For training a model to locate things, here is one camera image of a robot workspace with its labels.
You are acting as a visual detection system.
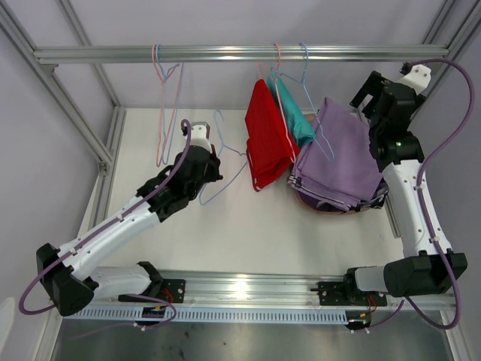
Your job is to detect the lilac trousers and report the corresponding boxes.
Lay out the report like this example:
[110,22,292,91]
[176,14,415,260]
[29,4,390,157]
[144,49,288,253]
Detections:
[287,98,383,211]

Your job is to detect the red trousers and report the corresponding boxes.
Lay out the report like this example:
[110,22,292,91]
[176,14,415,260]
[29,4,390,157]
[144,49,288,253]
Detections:
[245,79,300,192]

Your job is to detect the light blue wire hanger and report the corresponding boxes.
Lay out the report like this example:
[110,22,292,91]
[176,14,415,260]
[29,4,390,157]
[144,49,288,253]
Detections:
[154,43,181,166]

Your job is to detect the salmon pink wire hanger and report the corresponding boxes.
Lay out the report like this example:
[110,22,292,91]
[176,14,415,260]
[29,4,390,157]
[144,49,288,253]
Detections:
[256,42,296,163]

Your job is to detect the purple camouflage trousers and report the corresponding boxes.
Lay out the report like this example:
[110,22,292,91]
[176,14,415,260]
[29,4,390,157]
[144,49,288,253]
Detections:
[295,180,389,215]

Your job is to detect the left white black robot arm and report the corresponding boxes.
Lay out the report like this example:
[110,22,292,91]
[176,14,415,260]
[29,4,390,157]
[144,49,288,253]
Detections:
[36,143,222,317]

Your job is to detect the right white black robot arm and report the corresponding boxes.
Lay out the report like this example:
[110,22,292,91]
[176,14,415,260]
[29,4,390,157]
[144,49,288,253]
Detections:
[342,65,467,304]

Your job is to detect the teal trousers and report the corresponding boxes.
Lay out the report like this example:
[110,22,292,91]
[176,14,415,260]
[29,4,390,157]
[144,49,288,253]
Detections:
[267,68,316,148]

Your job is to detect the translucent brown plastic basin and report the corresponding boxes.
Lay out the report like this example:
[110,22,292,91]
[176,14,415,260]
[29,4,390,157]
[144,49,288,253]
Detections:
[292,112,362,217]

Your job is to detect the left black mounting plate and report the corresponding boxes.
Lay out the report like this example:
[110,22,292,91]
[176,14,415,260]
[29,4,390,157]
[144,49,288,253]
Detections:
[150,279,186,304]

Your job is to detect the black mounting plate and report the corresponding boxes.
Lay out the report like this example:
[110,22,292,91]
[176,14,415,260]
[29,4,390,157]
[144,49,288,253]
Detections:
[310,281,364,306]
[150,279,186,304]

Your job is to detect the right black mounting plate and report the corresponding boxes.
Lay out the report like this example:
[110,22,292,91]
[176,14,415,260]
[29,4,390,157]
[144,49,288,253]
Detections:
[310,281,364,306]

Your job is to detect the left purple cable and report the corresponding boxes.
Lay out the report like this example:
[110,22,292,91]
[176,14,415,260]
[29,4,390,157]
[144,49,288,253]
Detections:
[18,118,177,332]

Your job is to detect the purple cable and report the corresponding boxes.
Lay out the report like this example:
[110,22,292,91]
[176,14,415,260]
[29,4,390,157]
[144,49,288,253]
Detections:
[345,57,475,333]
[18,118,177,332]

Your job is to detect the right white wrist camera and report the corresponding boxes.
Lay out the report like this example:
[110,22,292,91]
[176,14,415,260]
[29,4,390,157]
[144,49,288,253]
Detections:
[397,62,431,94]

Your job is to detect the pale blue wire hanger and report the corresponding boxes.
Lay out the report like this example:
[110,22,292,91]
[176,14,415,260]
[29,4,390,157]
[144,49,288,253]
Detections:
[280,42,335,162]

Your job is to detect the aluminium hanging rail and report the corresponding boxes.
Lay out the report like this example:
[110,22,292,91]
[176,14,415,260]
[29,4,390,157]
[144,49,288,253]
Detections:
[33,44,449,65]

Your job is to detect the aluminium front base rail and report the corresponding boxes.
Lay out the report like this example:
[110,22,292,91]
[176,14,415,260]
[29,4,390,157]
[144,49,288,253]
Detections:
[89,268,452,306]

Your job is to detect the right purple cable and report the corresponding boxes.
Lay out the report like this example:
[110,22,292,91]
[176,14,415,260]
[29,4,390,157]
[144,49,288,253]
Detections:
[345,57,475,333]

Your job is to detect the slotted grey cable duct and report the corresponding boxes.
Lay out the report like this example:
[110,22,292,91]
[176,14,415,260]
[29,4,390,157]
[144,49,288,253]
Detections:
[68,305,348,325]

